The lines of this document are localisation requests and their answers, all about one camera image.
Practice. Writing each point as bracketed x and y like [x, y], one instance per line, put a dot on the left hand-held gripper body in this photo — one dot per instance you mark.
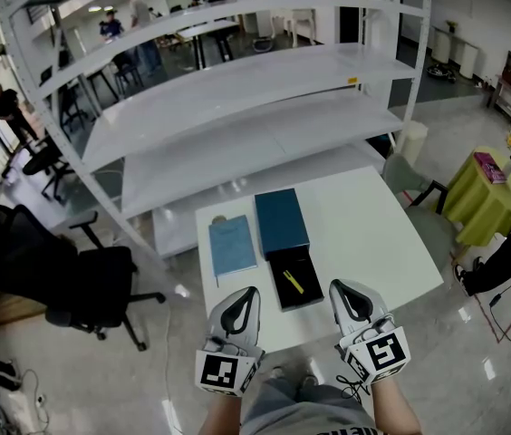
[237, 333]

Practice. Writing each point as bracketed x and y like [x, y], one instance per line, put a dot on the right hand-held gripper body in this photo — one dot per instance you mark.
[380, 315]

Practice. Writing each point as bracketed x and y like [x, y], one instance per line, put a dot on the dark teal sliding box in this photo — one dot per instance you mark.
[280, 220]

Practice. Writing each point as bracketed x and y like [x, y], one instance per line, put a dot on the person's right forearm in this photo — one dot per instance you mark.
[391, 410]

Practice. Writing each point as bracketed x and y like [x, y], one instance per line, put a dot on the person's left forearm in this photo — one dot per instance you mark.
[221, 415]

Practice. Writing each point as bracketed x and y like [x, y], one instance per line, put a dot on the person's left shoe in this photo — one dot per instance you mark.
[277, 372]

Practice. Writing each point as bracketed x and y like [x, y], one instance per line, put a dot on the person's shoe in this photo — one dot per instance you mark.
[309, 381]
[277, 372]

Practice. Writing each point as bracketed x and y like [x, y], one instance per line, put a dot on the person's right shoe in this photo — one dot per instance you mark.
[309, 381]

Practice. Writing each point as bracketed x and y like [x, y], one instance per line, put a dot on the blue notebook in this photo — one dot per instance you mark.
[232, 245]

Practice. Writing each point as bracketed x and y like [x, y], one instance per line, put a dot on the person's grey trousers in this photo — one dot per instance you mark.
[301, 415]

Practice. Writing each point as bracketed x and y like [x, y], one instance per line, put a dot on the small round tan disc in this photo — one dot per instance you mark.
[219, 219]

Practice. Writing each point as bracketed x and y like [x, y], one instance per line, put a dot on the grey-green armchair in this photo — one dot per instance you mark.
[405, 175]

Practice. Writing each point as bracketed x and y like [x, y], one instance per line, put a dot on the round table with green cloth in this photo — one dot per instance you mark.
[482, 206]

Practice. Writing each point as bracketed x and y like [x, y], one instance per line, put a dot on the white trash bin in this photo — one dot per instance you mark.
[414, 138]

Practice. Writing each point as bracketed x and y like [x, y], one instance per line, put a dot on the pink book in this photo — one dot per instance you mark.
[490, 168]

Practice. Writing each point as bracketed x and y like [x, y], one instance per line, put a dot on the large black office chair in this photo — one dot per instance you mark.
[56, 270]

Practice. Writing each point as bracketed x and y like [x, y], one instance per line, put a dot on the white power strip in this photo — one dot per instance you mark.
[41, 400]

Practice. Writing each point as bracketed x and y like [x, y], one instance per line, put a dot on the white metal shelving rack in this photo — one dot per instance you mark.
[237, 120]

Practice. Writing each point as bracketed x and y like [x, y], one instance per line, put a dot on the wooden platform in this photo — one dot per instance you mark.
[15, 308]

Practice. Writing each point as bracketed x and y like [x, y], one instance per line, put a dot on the small black office chair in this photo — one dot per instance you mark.
[42, 161]

